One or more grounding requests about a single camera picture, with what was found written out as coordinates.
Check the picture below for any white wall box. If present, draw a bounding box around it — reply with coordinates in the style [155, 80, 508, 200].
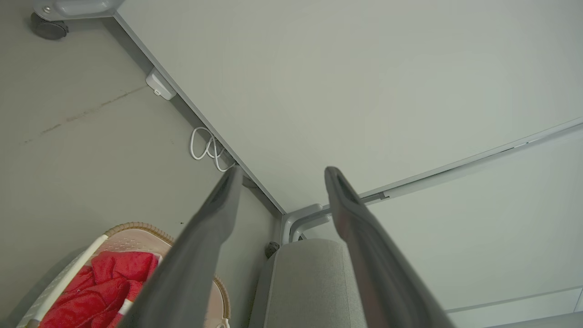
[145, 68, 177, 101]

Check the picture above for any grey metal frame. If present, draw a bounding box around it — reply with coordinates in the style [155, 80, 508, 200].
[280, 191, 390, 245]

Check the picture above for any dark grey caster wheel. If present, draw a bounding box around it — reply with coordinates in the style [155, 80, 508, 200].
[30, 12, 70, 41]

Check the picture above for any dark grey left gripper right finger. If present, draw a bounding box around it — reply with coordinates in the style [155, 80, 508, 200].
[324, 166, 457, 328]

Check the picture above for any white woven laundry basket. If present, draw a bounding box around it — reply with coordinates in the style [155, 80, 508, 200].
[16, 222, 231, 328]

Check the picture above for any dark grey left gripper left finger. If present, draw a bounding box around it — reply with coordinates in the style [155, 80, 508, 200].
[118, 165, 245, 328]

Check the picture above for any grey cart base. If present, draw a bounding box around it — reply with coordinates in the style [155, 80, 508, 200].
[32, 0, 124, 22]

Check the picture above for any red cloth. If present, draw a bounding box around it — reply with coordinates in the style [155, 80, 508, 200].
[39, 250, 159, 328]

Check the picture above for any white cable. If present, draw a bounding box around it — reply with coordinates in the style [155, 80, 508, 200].
[190, 127, 237, 173]

